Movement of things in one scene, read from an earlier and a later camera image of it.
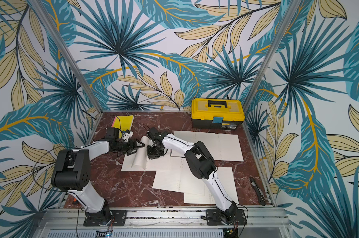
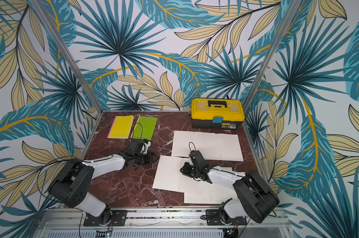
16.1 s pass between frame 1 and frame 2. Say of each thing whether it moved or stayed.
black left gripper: moved
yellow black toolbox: stayed
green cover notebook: moved
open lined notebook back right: stayed
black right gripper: moved
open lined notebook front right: stayed
